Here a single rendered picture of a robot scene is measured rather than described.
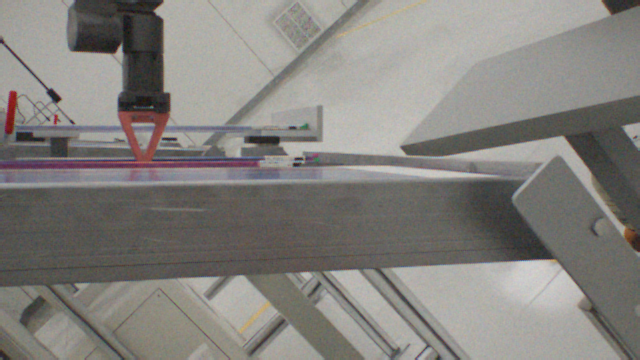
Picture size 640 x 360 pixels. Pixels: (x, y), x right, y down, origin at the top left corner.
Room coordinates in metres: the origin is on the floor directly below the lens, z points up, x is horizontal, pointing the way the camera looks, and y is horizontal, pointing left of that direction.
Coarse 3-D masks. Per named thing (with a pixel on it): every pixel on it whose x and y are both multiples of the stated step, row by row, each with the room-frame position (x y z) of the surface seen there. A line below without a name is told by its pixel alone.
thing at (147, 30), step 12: (120, 12) 1.07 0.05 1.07; (132, 12) 1.08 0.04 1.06; (144, 12) 1.10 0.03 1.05; (156, 12) 1.11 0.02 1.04; (120, 24) 1.07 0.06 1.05; (132, 24) 1.07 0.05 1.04; (144, 24) 1.07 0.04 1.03; (156, 24) 1.08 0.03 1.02; (120, 36) 1.07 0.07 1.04; (132, 36) 1.07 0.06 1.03; (144, 36) 1.07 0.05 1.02; (156, 36) 1.08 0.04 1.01; (132, 48) 1.07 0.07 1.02; (144, 48) 1.07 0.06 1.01; (156, 48) 1.07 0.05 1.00
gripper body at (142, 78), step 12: (132, 60) 1.07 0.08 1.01; (144, 60) 1.07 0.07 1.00; (156, 60) 1.07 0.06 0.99; (132, 72) 1.07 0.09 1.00; (144, 72) 1.06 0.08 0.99; (156, 72) 1.07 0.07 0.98; (132, 84) 1.06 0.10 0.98; (144, 84) 1.06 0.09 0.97; (156, 84) 1.07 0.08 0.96; (120, 96) 1.06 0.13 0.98; (132, 96) 1.03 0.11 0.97; (144, 96) 1.05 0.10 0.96; (156, 96) 1.04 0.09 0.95; (168, 96) 1.04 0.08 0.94
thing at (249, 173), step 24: (144, 168) 0.75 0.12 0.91; (168, 168) 0.75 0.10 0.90; (192, 168) 0.74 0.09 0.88; (216, 168) 0.74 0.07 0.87; (240, 168) 0.74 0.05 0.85; (264, 168) 0.74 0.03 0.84; (288, 168) 0.73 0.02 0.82; (312, 168) 0.73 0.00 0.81; (336, 168) 0.73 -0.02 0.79; (360, 168) 0.72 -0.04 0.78; (384, 168) 0.72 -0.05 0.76; (408, 168) 0.72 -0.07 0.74; (432, 168) 0.72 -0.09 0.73
